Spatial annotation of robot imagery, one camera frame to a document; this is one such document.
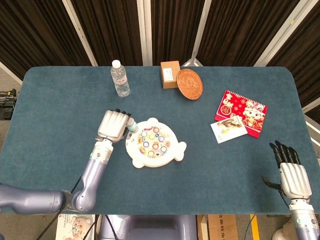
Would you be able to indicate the clear plastic water bottle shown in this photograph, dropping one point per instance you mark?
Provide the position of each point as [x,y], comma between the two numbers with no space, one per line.
[120,82]

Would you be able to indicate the blue felt table mat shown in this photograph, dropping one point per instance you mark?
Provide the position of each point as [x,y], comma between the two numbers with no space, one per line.
[62,100]

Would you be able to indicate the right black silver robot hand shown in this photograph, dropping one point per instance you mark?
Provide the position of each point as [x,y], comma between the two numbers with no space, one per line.
[295,182]

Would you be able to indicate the white crumpled bag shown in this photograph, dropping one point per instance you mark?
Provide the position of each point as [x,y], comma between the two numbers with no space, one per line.
[281,233]

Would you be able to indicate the round woven rattan coaster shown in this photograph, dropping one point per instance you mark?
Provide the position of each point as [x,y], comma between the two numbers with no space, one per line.
[190,84]

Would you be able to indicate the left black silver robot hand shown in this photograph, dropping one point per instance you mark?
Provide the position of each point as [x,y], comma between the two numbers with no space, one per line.
[112,125]

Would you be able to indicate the toy packaging box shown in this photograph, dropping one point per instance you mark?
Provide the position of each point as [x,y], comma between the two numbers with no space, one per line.
[75,228]

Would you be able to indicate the lavender robot torso base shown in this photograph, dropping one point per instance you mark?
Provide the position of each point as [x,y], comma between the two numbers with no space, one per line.
[150,227]

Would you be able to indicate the red cartoon desk calendar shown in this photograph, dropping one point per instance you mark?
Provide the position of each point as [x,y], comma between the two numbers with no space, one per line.
[240,107]

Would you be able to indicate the right silver lavender robot arm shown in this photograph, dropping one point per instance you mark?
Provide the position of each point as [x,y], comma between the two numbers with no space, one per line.
[305,222]

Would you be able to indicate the white fish toy board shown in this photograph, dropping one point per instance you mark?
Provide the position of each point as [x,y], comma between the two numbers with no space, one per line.
[172,152]

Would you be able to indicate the large brown cardboard carton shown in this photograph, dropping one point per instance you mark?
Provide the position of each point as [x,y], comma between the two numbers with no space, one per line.
[222,227]

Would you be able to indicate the light blue toy rod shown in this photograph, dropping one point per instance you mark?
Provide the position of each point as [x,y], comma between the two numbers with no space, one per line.
[133,126]

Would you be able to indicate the small brown cardboard box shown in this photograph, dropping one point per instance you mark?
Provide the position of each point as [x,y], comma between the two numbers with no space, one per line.
[168,75]

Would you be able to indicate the white picture card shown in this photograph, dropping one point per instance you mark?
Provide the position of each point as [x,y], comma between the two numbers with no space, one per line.
[230,132]

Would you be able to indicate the dark partition screen white frames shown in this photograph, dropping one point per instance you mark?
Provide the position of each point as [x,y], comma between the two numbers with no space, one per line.
[112,30]

